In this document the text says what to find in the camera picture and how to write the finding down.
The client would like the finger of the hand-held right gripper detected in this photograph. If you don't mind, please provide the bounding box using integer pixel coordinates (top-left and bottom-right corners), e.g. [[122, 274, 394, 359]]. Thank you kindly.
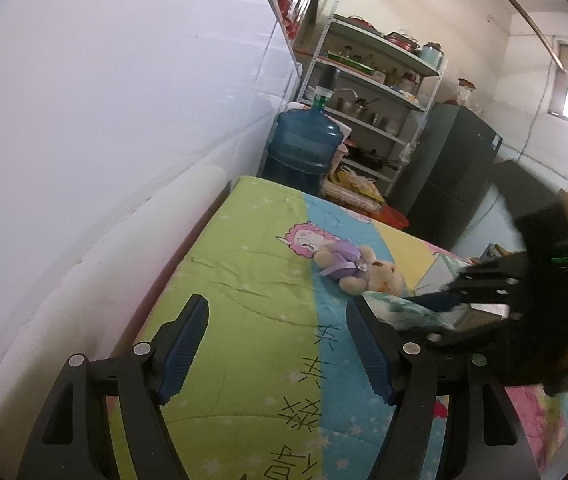
[[406, 251, 532, 313], [396, 310, 520, 356]]

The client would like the long noodle pack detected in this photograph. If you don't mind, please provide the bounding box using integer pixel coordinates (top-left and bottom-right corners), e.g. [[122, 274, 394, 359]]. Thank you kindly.
[[321, 185, 384, 213]]

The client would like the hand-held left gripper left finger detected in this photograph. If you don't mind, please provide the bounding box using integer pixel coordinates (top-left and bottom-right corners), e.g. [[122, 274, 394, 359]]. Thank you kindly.
[[16, 294, 210, 480]]

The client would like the plush bear purple dress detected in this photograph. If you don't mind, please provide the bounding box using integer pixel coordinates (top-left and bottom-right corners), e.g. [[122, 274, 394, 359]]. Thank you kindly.
[[311, 245, 407, 297]]

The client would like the red plastic colander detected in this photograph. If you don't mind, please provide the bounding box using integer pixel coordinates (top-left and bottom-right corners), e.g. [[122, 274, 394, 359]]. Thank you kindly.
[[379, 205, 410, 228]]

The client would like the teal canister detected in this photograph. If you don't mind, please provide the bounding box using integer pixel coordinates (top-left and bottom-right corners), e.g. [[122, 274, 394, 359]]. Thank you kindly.
[[421, 42, 446, 72]]

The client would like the wall cable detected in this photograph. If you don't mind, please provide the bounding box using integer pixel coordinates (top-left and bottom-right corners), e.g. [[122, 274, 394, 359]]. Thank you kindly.
[[516, 65, 560, 156]]

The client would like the white metal shelf rack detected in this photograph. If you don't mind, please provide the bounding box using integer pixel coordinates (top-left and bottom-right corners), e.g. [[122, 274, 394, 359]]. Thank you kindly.
[[300, 12, 445, 196]]

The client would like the dark grey refrigerator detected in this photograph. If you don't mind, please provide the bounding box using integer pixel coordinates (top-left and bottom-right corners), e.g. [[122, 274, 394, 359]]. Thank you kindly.
[[389, 102, 505, 251]]

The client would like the black wok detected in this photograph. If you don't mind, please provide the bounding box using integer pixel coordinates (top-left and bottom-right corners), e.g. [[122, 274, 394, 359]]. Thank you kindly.
[[359, 150, 400, 171]]

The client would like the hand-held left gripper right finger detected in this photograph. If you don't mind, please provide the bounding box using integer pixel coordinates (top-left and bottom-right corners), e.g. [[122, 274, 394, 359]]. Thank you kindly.
[[345, 299, 540, 480]]

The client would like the black water pump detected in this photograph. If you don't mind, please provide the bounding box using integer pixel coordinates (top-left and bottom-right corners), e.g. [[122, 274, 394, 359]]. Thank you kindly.
[[314, 65, 360, 108]]

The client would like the blue water jug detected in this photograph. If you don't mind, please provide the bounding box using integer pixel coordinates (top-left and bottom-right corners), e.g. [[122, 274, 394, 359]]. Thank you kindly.
[[259, 107, 344, 198]]

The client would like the curved metal rod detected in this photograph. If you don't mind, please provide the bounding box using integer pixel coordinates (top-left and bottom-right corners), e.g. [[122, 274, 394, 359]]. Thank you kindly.
[[464, 0, 568, 73]]

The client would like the glass jar red lid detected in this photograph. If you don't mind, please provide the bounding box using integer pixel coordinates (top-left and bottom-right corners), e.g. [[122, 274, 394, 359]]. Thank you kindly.
[[456, 78, 477, 106]]

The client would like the colourful printed blanket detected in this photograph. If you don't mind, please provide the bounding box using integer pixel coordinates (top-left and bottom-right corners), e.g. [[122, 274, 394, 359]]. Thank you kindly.
[[99, 175, 568, 480]]

